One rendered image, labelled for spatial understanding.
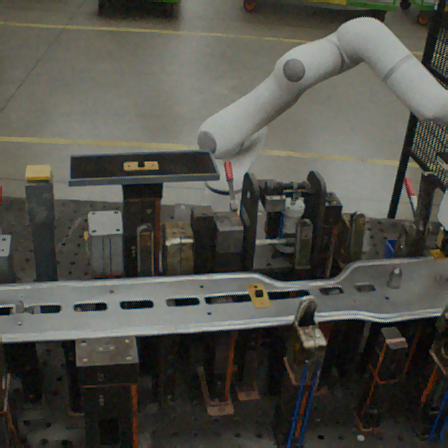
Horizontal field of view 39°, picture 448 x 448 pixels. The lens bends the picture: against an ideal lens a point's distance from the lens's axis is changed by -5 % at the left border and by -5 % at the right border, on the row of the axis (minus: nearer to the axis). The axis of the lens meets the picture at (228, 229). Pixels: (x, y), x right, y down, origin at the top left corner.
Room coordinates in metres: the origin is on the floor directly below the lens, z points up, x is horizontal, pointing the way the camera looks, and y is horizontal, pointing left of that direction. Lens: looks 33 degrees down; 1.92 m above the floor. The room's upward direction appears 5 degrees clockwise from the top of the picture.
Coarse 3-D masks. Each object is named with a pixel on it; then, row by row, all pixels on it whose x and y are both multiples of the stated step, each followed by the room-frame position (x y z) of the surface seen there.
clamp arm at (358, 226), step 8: (352, 216) 1.39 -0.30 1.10; (360, 216) 1.38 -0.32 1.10; (352, 224) 1.38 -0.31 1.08; (360, 224) 1.37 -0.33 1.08; (352, 232) 1.37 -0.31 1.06; (360, 232) 1.37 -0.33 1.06; (352, 240) 1.37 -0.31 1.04; (360, 240) 1.37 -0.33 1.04; (352, 248) 1.36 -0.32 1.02; (360, 248) 1.37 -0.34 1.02; (352, 256) 1.36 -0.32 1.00; (360, 256) 1.36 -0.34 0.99
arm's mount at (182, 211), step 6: (180, 204) 1.87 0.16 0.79; (174, 210) 1.83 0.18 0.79; (180, 210) 1.83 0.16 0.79; (186, 210) 1.84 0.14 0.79; (174, 216) 1.80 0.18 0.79; (180, 216) 1.80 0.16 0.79; (186, 216) 1.80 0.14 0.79; (258, 216) 1.86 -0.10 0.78; (264, 216) 1.86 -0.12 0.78; (258, 222) 1.82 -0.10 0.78; (264, 222) 1.83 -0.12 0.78; (258, 228) 1.79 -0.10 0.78; (264, 228) 1.79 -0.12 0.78; (258, 234) 1.76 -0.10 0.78; (264, 234) 1.76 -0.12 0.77; (210, 258) 1.61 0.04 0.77
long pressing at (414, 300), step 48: (0, 288) 1.09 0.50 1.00; (48, 288) 1.11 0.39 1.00; (96, 288) 1.13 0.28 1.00; (144, 288) 1.15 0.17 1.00; (192, 288) 1.16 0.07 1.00; (240, 288) 1.18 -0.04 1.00; (288, 288) 1.20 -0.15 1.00; (384, 288) 1.23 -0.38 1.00; (432, 288) 1.24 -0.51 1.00; (48, 336) 0.96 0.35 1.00; (96, 336) 0.98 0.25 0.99
